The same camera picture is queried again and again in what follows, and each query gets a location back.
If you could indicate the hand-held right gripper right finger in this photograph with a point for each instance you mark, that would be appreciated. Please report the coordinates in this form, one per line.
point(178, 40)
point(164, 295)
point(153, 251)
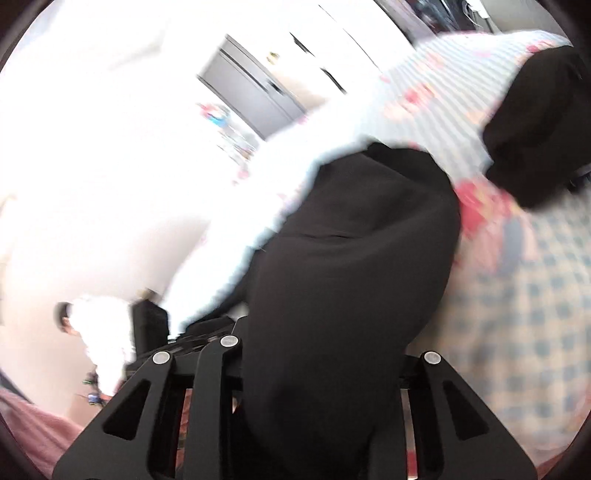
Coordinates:
point(434, 383)

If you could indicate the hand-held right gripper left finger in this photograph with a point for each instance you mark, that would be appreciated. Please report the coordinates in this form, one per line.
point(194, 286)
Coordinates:
point(210, 369)

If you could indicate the black pants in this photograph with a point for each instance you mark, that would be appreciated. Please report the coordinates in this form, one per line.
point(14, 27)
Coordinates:
point(346, 277)

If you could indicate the person's body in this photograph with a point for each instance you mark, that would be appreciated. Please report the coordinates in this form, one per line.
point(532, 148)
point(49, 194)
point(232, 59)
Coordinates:
point(104, 332)

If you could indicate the printed blanket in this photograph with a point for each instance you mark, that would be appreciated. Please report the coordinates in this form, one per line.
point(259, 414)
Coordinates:
point(508, 300)

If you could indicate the pink fluffy cloth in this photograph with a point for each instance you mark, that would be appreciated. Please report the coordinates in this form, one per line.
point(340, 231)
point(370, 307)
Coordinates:
point(32, 424)

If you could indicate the grey door panel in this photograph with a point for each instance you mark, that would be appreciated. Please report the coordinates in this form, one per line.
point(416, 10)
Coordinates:
point(249, 87)

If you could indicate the black crumpled garment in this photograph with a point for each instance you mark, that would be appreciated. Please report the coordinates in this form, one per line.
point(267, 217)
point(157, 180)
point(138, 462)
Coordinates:
point(540, 129)

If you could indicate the dark glass wardrobe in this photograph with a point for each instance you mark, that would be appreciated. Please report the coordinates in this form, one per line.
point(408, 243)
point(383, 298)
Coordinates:
point(443, 14)

